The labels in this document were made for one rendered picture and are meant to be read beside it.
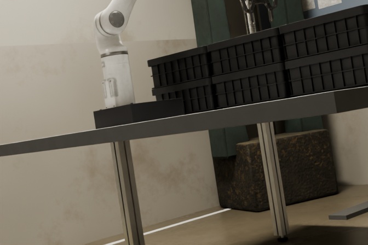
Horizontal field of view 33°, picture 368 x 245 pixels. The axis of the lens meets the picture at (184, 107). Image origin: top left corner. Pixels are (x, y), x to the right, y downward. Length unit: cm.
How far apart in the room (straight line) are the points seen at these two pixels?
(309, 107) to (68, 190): 304
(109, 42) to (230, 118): 90
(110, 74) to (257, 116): 90
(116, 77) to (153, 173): 246
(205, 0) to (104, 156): 128
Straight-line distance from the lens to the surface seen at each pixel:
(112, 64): 207
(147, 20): 463
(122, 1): 211
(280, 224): 329
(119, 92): 206
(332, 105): 114
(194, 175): 472
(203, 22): 446
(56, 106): 408
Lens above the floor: 69
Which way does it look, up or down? 1 degrees up
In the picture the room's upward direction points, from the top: 9 degrees counter-clockwise
